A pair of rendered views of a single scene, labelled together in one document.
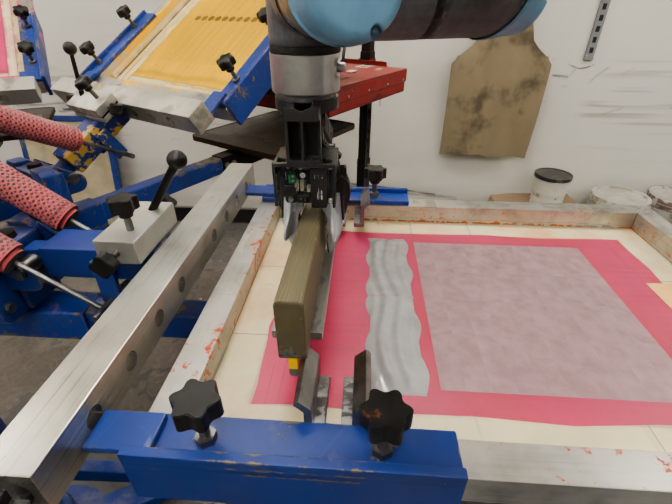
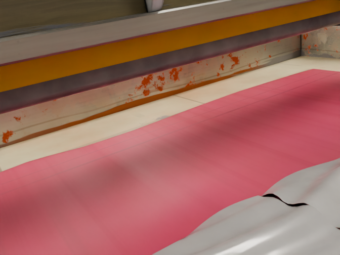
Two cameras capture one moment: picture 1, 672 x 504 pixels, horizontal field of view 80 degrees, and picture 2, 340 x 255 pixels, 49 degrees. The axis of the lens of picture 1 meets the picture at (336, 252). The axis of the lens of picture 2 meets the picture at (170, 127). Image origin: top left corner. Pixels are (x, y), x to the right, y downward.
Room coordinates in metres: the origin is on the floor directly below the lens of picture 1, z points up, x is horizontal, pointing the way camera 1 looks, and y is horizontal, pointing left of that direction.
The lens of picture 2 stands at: (0.38, -0.15, 1.05)
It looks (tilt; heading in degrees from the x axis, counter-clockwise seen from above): 20 degrees down; 57
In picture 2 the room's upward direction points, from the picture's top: 9 degrees counter-clockwise
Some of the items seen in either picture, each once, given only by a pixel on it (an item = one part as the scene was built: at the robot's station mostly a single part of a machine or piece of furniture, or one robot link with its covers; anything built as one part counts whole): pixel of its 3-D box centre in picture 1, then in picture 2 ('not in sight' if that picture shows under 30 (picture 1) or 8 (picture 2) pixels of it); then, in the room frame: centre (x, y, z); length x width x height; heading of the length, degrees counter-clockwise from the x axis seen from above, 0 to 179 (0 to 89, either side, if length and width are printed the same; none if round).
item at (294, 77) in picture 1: (308, 75); not in sight; (0.47, 0.03, 1.27); 0.08 x 0.08 x 0.05
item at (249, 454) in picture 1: (294, 461); not in sight; (0.21, 0.04, 0.97); 0.30 x 0.05 x 0.07; 86
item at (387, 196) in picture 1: (335, 205); not in sight; (0.77, 0.00, 0.97); 0.30 x 0.05 x 0.07; 86
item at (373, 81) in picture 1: (325, 83); not in sight; (1.73, 0.04, 1.06); 0.61 x 0.46 x 0.12; 146
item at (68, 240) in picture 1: (111, 254); not in sight; (0.51, 0.34, 1.02); 0.17 x 0.06 x 0.05; 86
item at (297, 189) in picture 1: (308, 150); not in sight; (0.46, 0.03, 1.19); 0.09 x 0.08 x 0.12; 176
